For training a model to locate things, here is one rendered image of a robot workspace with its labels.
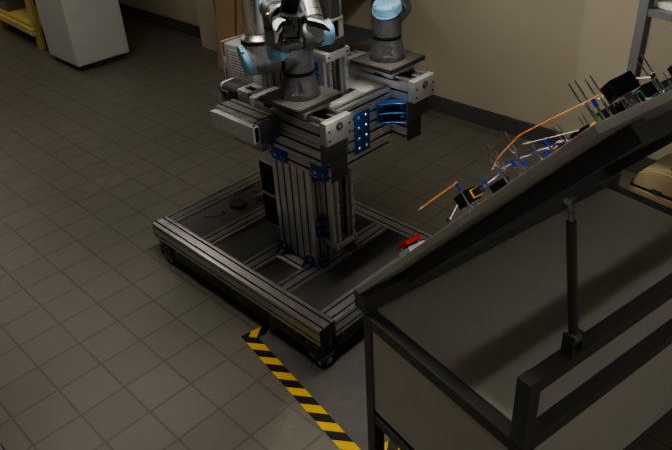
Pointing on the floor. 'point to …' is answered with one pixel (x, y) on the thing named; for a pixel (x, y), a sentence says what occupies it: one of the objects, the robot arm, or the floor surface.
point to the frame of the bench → (618, 371)
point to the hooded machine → (77, 5)
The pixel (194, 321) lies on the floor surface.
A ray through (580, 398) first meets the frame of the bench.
